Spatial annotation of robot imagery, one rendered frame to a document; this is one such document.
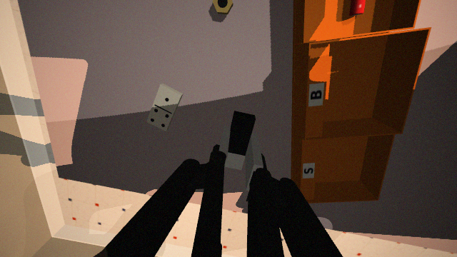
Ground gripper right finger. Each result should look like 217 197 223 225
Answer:
245 131 343 257

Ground brown rack of bins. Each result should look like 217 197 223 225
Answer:
291 0 431 203

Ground brass hex nut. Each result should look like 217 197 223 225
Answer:
213 0 233 14

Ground red battery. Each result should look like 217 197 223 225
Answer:
349 0 366 16

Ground beige domino tile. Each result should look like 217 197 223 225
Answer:
147 84 183 131

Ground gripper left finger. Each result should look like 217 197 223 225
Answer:
94 126 231 257

